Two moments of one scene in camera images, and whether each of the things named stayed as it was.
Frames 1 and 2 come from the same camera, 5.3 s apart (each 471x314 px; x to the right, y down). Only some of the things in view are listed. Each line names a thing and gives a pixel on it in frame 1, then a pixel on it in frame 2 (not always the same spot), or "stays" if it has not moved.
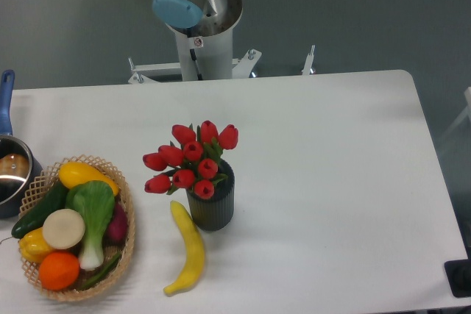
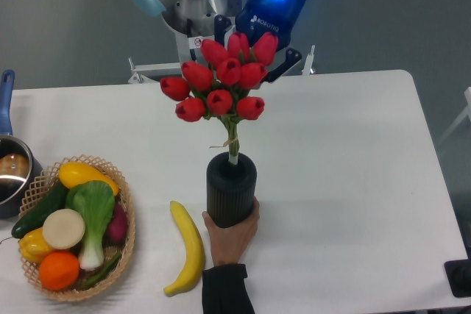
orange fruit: (59, 270) stays
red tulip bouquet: (190, 159) -> (221, 84)
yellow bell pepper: (34, 245) stays
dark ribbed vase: (216, 212) -> (230, 188)
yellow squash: (71, 173) stays
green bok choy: (96, 201) stays
